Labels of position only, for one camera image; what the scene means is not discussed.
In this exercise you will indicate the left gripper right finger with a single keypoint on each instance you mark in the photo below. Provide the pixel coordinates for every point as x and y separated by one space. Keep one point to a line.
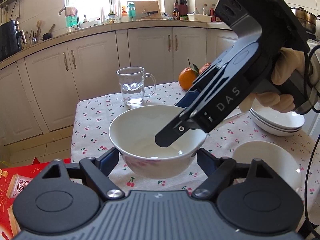
219 172

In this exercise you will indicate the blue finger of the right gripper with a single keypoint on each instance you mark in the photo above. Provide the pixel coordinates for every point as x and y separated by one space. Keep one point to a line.
173 131
188 99

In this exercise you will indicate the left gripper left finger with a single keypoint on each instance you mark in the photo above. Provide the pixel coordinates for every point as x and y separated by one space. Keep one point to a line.
96 172

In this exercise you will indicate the white floral bowl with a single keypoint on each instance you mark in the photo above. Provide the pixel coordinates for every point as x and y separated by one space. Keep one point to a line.
134 134
276 157

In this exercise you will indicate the kitchen faucet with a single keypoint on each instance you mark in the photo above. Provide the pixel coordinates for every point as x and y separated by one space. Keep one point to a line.
71 17

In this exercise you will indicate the gloved right hand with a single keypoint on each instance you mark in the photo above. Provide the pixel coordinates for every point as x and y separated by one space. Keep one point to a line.
289 61

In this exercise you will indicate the orange with leaf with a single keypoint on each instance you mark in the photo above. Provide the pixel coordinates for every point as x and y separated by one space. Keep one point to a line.
188 76

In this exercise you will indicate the bumpy orange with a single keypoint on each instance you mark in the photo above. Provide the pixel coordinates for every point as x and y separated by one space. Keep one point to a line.
204 68

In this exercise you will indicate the glass mug with water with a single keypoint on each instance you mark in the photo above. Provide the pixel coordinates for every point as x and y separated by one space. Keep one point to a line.
131 81

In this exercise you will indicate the cherry print tablecloth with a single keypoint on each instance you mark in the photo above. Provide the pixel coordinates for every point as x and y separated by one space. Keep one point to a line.
90 139

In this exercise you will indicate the white rectangular tray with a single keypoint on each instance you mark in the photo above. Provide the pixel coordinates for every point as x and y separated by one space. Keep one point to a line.
199 18

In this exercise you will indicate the knife block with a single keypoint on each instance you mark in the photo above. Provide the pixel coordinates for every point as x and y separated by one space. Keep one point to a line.
182 6

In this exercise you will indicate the red drink carton box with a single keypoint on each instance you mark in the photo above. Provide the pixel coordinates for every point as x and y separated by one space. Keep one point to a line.
13 181

